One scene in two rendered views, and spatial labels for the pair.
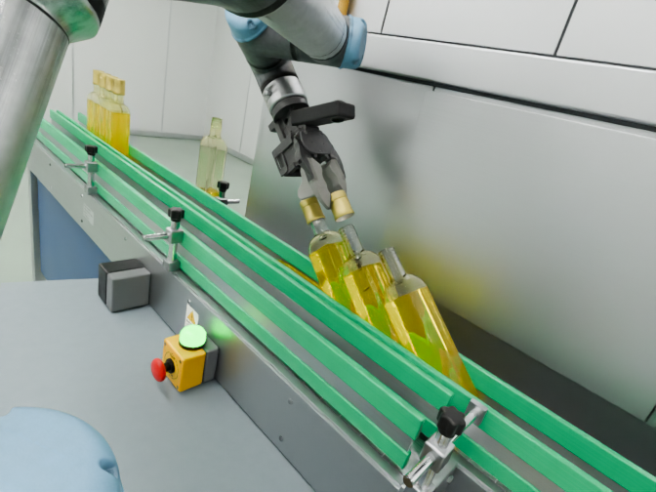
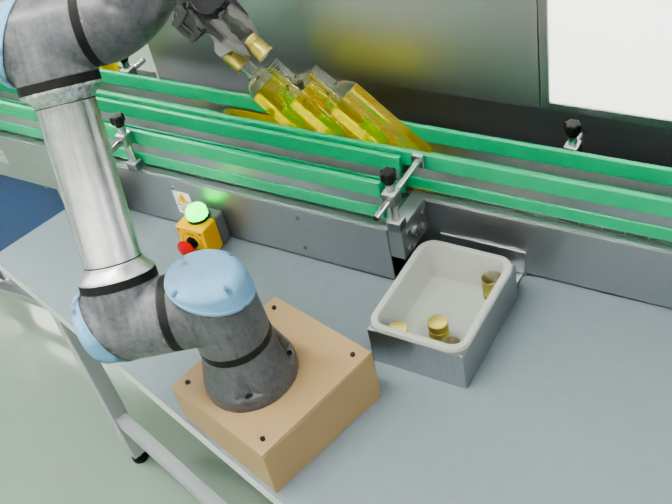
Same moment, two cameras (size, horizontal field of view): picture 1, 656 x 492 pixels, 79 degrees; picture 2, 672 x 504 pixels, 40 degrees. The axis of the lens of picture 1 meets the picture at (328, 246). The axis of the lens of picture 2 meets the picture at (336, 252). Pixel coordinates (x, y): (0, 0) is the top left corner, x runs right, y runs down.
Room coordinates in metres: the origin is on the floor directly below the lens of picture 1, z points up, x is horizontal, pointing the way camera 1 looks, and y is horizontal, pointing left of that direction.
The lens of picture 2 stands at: (-0.85, -0.05, 1.92)
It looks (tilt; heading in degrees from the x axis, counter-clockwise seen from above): 41 degrees down; 0
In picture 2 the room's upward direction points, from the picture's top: 13 degrees counter-clockwise
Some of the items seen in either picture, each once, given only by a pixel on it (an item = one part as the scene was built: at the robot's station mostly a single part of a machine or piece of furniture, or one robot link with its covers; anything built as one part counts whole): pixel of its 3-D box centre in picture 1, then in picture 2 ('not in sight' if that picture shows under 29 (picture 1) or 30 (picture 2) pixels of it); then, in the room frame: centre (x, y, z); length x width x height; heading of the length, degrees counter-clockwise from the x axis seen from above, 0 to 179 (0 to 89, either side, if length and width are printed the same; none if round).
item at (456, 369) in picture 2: not in sight; (451, 301); (0.23, -0.23, 0.79); 0.27 x 0.17 x 0.08; 141
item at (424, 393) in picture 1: (150, 195); (53, 102); (0.98, 0.48, 0.92); 1.75 x 0.01 x 0.08; 51
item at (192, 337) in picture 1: (192, 336); (196, 211); (0.58, 0.19, 0.84); 0.04 x 0.04 x 0.03
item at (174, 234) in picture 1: (162, 241); (119, 149); (0.70, 0.31, 0.94); 0.07 x 0.04 x 0.13; 141
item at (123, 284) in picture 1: (124, 284); not in sight; (0.75, 0.41, 0.79); 0.08 x 0.08 x 0.08; 51
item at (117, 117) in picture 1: (117, 125); not in sight; (1.26, 0.74, 1.02); 0.06 x 0.06 x 0.28; 51
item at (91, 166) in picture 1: (81, 170); not in sight; (0.98, 0.67, 0.94); 0.07 x 0.04 x 0.13; 141
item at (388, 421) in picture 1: (121, 196); (30, 121); (0.92, 0.52, 0.92); 1.75 x 0.01 x 0.08; 51
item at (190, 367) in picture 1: (188, 359); (202, 232); (0.57, 0.19, 0.79); 0.07 x 0.07 x 0.07; 51
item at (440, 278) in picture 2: not in sight; (444, 308); (0.21, -0.21, 0.80); 0.22 x 0.17 x 0.09; 141
